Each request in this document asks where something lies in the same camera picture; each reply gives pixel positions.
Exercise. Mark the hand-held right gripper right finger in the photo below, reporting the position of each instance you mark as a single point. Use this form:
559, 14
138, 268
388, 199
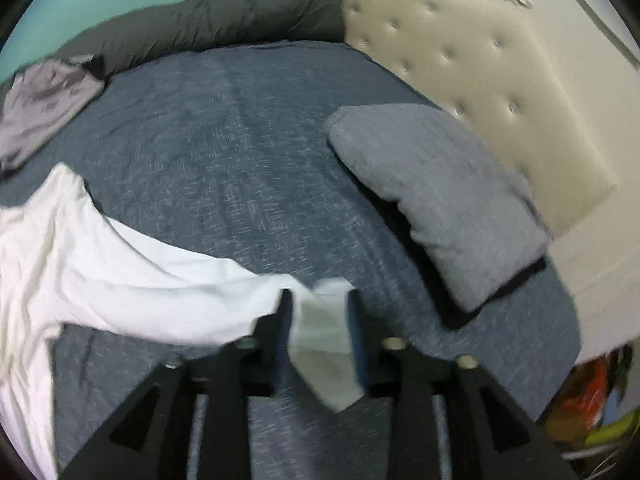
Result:
356, 335

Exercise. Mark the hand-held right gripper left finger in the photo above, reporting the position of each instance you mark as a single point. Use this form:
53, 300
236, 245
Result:
285, 325

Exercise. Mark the white t-shirt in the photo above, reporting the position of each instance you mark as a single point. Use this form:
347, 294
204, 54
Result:
100, 270

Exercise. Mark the grey folded garment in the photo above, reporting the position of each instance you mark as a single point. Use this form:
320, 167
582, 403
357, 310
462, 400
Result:
440, 190

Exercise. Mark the blue-grey bed sheet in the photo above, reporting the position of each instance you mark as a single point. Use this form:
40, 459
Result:
210, 160

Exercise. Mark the colourful clutter pile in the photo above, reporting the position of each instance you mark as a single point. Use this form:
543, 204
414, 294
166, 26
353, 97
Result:
585, 395

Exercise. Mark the cream tufted headboard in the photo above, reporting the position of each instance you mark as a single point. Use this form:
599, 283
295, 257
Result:
450, 45

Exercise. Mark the dark grey rolled duvet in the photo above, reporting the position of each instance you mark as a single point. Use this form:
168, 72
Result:
210, 15

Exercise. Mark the lilac crumpled garment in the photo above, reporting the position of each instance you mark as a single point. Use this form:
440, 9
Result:
45, 105

